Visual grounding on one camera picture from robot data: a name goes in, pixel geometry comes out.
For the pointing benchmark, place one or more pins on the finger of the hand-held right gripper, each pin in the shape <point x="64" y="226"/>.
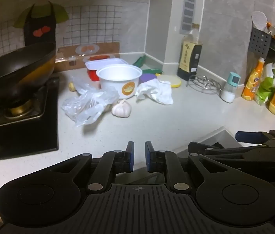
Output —
<point x="201" y="147"/>
<point x="247" y="136"/>

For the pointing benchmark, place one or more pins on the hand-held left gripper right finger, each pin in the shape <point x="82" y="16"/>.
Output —
<point x="149" y="158"/>

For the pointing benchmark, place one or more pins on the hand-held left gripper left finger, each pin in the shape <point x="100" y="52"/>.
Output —
<point x="129" y="158"/>

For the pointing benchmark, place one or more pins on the white tissue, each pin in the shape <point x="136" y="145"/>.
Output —
<point x="161" y="92"/>

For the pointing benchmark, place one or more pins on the clear plastic bag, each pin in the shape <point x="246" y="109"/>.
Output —
<point x="88" y="104"/>

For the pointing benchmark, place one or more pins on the white plastic bowl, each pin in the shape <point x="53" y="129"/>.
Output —
<point x="113" y="82"/>

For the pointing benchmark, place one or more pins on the purple lid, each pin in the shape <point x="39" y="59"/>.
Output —
<point x="147" y="77"/>

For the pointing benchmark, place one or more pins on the white rectangular plastic container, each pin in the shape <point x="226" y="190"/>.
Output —
<point x="103" y="63"/>

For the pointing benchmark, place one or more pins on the salt shaker with teal lid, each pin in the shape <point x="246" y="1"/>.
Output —
<point x="228" y="95"/>

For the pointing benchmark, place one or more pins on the garlic bulb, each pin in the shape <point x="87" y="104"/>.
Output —
<point x="121" y="108"/>

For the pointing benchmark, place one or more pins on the orange detergent bottle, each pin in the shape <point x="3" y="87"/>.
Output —
<point x="250" y="85"/>

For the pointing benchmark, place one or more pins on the green plastic bag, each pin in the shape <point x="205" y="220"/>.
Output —
<point x="265" y="87"/>

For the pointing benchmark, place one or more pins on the yellow round sponge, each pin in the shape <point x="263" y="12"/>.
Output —
<point x="170" y="81"/>

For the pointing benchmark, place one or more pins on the dark soy sauce bottle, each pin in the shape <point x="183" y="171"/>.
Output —
<point x="188" y="58"/>

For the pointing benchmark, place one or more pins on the small potato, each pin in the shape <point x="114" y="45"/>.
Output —
<point x="72" y="87"/>

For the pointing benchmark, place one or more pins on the grey perforated utensil holder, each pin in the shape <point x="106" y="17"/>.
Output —
<point x="259" y="41"/>

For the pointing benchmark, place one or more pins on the black gas stove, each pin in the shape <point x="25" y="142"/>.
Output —
<point x="30" y="136"/>

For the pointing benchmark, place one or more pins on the white rice paddle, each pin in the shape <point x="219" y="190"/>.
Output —
<point x="259" y="19"/>

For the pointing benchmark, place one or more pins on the black wok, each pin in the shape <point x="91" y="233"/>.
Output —
<point x="10" y="70"/>

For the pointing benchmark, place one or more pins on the grey patterned wall sticker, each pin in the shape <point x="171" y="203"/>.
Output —
<point x="187" y="9"/>

